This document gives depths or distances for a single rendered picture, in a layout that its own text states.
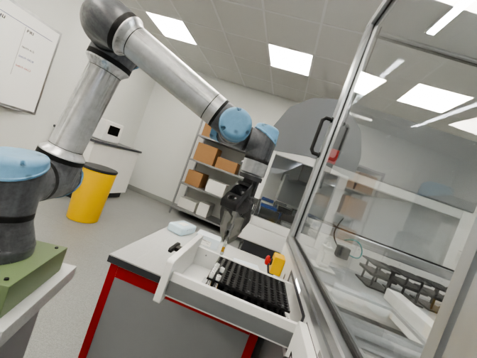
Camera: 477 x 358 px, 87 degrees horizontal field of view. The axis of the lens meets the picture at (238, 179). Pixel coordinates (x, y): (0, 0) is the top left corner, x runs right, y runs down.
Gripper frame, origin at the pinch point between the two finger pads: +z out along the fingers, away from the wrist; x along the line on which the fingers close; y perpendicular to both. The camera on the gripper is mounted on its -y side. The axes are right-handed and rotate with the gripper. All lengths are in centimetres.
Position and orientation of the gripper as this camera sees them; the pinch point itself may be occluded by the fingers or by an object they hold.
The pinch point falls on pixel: (226, 239)
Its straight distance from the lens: 76.1
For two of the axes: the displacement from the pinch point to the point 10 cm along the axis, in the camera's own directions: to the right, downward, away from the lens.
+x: -8.9, -3.3, 3.2
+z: -3.4, 9.4, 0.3
